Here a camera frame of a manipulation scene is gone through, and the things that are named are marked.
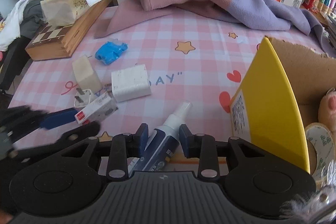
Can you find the white plug charger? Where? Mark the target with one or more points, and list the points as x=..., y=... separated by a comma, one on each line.
x=83, y=98

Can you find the white power adapter brick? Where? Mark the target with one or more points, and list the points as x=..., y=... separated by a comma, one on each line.
x=130, y=83

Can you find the pink checkered tablecloth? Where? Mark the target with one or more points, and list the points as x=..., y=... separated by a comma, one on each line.
x=188, y=58

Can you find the pink plush paw toy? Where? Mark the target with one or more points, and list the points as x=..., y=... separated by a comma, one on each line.
x=327, y=110

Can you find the yellow cardboard box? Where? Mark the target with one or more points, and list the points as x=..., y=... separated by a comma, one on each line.
x=279, y=97

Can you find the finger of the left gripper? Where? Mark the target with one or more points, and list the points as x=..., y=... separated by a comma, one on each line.
x=66, y=140
x=17, y=122

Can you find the pink purple fleece cloth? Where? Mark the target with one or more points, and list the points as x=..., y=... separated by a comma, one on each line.
x=265, y=15

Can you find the white t-shirt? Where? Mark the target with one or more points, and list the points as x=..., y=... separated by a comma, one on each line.
x=11, y=30

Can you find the blue taped bundle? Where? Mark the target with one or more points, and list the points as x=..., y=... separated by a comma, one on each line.
x=111, y=51

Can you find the dark grey garment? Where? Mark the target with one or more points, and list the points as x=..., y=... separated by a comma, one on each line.
x=32, y=19

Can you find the wooden chess board box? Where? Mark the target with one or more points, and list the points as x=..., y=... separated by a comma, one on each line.
x=55, y=42

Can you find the small white red box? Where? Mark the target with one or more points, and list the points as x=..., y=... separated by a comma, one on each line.
x=98, y=110

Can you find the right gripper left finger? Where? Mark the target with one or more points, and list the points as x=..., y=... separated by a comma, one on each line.
x=123, y=147

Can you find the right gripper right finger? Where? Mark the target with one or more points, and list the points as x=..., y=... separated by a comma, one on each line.
x=202, y=147

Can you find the cream square block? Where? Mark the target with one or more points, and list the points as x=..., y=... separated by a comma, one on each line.
x=85, y=75

